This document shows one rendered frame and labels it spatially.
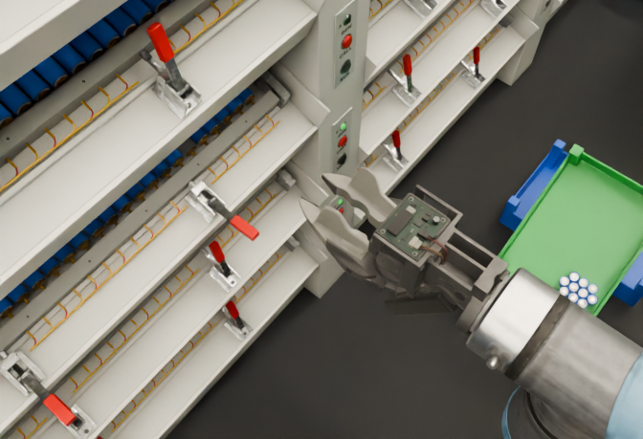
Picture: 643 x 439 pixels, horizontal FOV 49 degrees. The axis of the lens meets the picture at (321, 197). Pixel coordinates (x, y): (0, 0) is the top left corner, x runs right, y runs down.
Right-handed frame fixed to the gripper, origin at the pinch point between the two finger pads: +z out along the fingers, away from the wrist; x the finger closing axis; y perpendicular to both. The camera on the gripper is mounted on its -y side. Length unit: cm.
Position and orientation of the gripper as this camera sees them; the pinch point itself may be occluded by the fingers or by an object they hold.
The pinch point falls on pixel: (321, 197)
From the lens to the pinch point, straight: 73.9
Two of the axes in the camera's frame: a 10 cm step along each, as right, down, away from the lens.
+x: -6.3, 6.6, -4.1
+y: 0.2, -5.2, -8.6
